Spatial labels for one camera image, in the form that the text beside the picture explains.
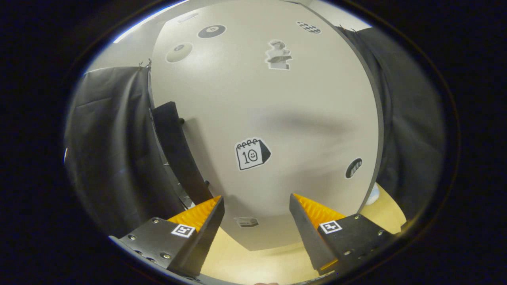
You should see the white cabinet door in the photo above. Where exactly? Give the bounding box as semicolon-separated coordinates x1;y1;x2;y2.
150;0;383;252

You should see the black door handle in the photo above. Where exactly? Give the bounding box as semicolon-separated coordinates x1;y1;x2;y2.
152;101;214;206

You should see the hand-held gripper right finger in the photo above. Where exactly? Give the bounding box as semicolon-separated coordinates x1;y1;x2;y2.
288;193;397;276

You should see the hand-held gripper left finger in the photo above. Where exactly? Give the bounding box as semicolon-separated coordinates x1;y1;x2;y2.
108;195;225;278

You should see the pale round object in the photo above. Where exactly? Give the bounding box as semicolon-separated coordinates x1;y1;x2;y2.
364;183;381;205

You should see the black backdrop cloth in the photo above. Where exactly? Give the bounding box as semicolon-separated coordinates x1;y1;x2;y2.
63;26;446;238

